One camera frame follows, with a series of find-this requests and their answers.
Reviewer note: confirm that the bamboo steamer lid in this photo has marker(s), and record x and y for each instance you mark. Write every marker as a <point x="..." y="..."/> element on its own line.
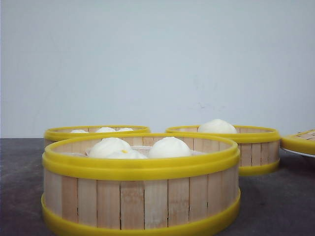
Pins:
<point x="303" y="142"/>

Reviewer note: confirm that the right bun front basket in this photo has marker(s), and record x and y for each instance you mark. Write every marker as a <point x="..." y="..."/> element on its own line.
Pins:
<point x="169" y="147"/>

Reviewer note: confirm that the right bun back basket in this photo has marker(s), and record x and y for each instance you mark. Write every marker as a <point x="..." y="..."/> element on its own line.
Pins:
<point x="124" y="129"/>

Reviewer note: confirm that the middle bun with yellow dot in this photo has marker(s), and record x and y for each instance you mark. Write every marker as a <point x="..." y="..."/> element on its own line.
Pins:
<point x="126" y="154"/>

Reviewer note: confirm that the middle bun back basket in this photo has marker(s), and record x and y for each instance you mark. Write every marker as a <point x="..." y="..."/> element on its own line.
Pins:
<point x="105" y="130"/>

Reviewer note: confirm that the left bun front basket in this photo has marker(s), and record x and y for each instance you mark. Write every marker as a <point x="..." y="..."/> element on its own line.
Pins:
<point x="107" y="146"/>

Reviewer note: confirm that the large bun right basket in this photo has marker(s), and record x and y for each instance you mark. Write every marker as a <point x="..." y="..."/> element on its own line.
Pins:
<point x="217" y="126"/>

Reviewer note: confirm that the front bamboo steamer basket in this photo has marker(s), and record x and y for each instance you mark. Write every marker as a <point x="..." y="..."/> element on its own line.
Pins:
<point x="197" y="195"/>

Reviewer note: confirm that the left bun back basket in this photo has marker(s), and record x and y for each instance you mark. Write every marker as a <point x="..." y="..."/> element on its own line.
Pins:
<point x="79" y="131"/>

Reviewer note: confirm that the white plate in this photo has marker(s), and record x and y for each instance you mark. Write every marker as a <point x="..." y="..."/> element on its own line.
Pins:
<point x="299" y="153"/>

